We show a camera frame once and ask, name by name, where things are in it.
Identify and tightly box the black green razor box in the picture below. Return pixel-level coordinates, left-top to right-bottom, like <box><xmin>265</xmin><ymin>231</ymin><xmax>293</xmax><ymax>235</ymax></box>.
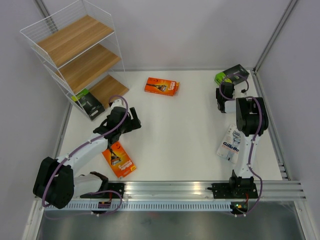
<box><xmin>71</xmin><ymin>88</ymin><xmax>105</xmax><ymax>121</ymax></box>
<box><xmin>214</xmin><ymin>64</ymin><xmax>249</xmax><ymax>86</ymax></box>

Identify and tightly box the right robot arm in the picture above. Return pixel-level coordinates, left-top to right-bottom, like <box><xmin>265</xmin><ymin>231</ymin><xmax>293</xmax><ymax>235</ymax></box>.
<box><xmin>216</xmin><ymin>81</ymin><xmax>269</xmax><ymax>198</ymax></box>

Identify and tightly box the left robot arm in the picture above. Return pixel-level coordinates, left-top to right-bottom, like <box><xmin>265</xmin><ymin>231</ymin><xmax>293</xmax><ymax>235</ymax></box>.
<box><xmin>32</xmin><ymin>106</ymin><xmax>142</xmax><ymax>209</ymax></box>

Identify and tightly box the bottom wooden shelf board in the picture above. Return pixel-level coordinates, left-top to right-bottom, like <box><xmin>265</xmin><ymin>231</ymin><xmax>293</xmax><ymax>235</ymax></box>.
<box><xmin>89</xmin><ymin>75</ymin><xmax>129</xmax><ymax>109</ymax></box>

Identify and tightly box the wooden shelf board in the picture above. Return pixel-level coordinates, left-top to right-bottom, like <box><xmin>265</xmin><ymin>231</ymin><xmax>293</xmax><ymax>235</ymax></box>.
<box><xmin>56</xmin><ymin>44</ymin><xmax>121</xmax><ymax>94</ymax></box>
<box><xmin>38</xmin><ymin>15</ymin><xmax>114</xmax><ymax>66</ymax></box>
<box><xmin>89</xmin><ymin>75</ymin><xmax>129</xmax><ymax>109</ymax></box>

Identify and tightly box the middle wooden shelf board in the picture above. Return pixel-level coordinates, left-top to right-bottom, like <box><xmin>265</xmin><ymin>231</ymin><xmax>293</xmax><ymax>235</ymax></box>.
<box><xmin>56</xmin><ymin>44</ymin><xmax>121</xmax><ymax>94</ymax></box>

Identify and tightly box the top wooden shelf board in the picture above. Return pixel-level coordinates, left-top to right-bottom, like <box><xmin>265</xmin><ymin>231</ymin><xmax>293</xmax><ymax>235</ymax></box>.
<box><xmin>38</xmin><ymin>15</ymin><xmax>114</xmax><ymax>66</ymax></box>

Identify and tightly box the orange razor box near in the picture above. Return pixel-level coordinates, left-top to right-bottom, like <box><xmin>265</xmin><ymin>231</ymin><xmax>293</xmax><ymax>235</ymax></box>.
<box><xmin>102</xmin><ymin>141</ymin><xmax>137</xmax><ymax>180</ymax></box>

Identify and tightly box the orange razor box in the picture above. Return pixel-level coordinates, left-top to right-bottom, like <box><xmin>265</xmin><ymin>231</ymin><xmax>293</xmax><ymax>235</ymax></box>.
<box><xmin>102</xmin><ymin>141</ymin><xmax>137</xmax><ymax>180</ymax></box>
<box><xmin>144</xmin><ymin>77</ymin><xmax>180</xmax><ymax>97</ymax></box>

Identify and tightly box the orange razor box far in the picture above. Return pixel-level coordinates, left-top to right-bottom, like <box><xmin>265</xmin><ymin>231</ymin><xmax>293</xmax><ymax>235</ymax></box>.
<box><xmin>144</xmin><ymin>77</ymin><xmax>180</xmax><ymax>97</ymax></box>

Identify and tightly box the white Gillette razor pack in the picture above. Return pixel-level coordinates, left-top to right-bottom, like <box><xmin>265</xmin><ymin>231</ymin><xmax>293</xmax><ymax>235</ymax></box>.
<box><xmin>216</xmin><ymin>124</ymin><xmax>241</xmax><ymax>164</ymax></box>

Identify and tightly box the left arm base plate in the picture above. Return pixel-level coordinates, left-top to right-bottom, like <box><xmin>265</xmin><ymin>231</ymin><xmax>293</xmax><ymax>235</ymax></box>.
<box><xmin>80</xmin><ymin>182</ymin><xmax>125</xmax><ymax>199</ymax></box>

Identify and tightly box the white wire shelf rack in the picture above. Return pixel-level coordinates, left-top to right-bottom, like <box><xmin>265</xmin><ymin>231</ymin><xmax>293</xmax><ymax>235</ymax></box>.
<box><xmin>20</xmin><ymin>0</ymin><xmax>129</xmax><ymax>120</ymax></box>

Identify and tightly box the white slotted cable duct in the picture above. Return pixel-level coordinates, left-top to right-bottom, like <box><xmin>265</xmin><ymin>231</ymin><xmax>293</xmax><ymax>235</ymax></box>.
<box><xmin>63</xmin><ymin>200</ymin><xmax>248</xmax><ymax>212</ymax></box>

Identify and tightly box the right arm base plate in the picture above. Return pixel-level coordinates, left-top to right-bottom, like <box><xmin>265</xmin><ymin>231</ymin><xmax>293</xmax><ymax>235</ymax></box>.
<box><xmin>207</xmin><ymin>183</ymin><xmax>259</xmax><ymax>200</ymax></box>

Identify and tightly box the aluminium rail frame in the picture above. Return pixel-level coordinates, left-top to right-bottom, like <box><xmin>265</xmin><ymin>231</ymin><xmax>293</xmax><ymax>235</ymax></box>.
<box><xmin>32</xmin><ymin>179</ymin><xmax>308</xmax><ymax>201</ymax></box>

